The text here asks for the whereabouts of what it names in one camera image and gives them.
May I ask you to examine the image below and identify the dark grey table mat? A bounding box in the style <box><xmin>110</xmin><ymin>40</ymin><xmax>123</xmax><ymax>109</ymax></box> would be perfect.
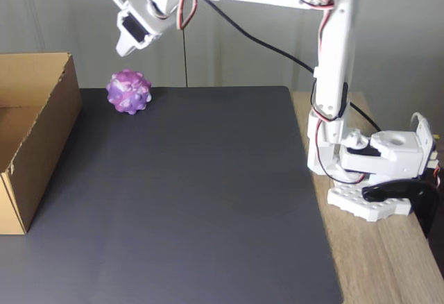
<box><xmin>0</xmin><ymin>86</ymin><xmax>345</xmax><ymax>304</ymax></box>

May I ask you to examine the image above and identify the black table clamp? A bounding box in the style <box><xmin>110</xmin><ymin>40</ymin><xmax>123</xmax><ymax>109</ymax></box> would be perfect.
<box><xmin>361</xmin><ymin>178</ymin><xmax>441</xmax><ymax>239</ymax></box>

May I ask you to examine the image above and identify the black camera cable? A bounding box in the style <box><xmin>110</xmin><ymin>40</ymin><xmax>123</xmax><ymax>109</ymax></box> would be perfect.
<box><xmin>103</xmin><ymin>0</ymin><xmax>382</xmax><ymax>133</ymax></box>

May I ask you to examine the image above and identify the brown cardboard box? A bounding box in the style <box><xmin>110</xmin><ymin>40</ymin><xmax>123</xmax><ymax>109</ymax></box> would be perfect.
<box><xmin>0</xmin><ymin>52</ymin><xmax>83</xmax><ymax>235</ymax></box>

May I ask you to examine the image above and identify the purple white knobbly ball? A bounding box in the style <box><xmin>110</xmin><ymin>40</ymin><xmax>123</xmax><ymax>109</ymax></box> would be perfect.
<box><xmin>105</xmin><ymin>68</ymin><xmax>153</xmax><ymax>116</ymax></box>

